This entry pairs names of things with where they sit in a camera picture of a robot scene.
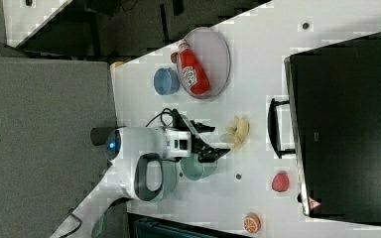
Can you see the red ketchup bottle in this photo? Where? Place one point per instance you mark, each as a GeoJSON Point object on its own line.
{"type": "Point", "coordinates": [195, 77]}

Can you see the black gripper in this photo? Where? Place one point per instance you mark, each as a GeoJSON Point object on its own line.
{"type": "Point", "coordinates": [205, 153]}

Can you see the grey round plate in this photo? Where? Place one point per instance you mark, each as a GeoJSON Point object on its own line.
{"type": "Point", "coordinates": [212, 53]}

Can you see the blue bowl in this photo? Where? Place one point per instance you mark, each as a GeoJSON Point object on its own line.
{"type": "Point", "coordinates": [166, 81]}

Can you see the orange slice toy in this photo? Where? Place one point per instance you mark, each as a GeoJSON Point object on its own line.
{"type": "Point", "coordinates": [252, 223]}

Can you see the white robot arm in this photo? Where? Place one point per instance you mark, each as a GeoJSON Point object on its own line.
{"type": "Point", "coordinates": [135, 148]}

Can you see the green colander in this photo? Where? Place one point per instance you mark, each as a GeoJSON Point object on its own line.
{"type": "Point", "coordinates": [157, 180]}

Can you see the black cylinder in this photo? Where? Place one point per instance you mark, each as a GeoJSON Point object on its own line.
{"type": "Point", "coordinates": [101, 135]}

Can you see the green pot with handle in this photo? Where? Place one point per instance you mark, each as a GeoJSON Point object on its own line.
{"type": "Point", "coordinates": [193, 169]}

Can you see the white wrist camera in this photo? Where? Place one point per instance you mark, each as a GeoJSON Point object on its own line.
{"type": "Point", "coordinates": [183, 123]}

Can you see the black toaster oven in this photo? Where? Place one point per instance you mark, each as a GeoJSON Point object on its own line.
{"type": "Point", "coordinates": [331, 122]}

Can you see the red strawberry toy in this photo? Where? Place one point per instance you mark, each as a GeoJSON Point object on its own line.
{"type": "Point", "coordinates": [280, 182]}

